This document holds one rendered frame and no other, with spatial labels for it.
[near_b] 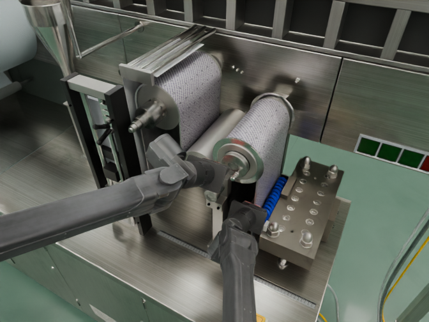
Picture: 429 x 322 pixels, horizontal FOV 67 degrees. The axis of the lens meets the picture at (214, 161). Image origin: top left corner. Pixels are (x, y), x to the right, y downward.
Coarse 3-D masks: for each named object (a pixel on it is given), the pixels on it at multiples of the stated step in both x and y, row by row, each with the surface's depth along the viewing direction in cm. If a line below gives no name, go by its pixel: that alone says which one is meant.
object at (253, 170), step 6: (228, 144) 82; (234, 144) 81; (222, 150) 84; (228, 150) 83; (234, 150) 82; (240, 150) 81; (246, 150) 80; (222, 156) 86; (246, 156) 81; (252, 156) 81; (252, 162) 82; (252, 168) 83; (246, 174) 85; (252, 174) 84
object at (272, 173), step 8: (280, 152) 102; (272, 160) 94; (280, 160) 106; (272, 168) 98; (280, 168) 111; (264, 176) 92; (272, 176) 102; (256, 184) 87; (264, 184) 95; (272, 184) 106; (256, 192) 89; (264, 192) 99; (256, 200) 92; (264, 200) 103
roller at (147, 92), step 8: (216, 64) 100; (144, 88) 87; (152, 88) 86; (144, 96) 89; (152, 96) 87; (160, 96) 86; (168, 96) 85; (168, 104) 86; (168, 112) 88; (176, 112) 87; (168, 120) 90; (176, 120) 88; (168, 128) 92
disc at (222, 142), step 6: (228, 138) 82; (234, 138) 81; (216, 144) 85; (222, 144) 84; (240, 144) 81; (246, 144) 80; (216, 150) 86; (252, 150) 80; (216, 156) 87; (258, 156) 80; (258, 162) 81; (258, 168) 83; (258, 174) 84; (240, 180) 89; (246, 180) 87; (252, 180) 86
